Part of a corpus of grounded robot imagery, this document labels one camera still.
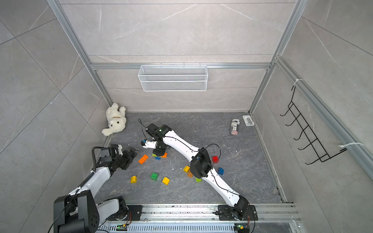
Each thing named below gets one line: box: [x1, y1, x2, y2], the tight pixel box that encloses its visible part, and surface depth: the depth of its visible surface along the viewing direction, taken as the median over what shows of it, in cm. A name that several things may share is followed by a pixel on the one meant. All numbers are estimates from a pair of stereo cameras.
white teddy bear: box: [101, 102, 127, 137], surface depth 107 cm
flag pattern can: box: [229, 118, 241, 136], surface depth 109 cm
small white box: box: [242, 115, 255, 127], surface depth 116 cm
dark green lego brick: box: [150, 172, 159, 182], surface depth 85 cm
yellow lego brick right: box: [183, 165, 191, 173], surface depth 89 cm
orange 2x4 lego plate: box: [137, 154, 150, 165], surface depth 95 cm
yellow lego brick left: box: [130, 175, 138, 184], surface depth 85 cm
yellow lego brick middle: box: [162, 176, 170, 186], surface depth 84 cm
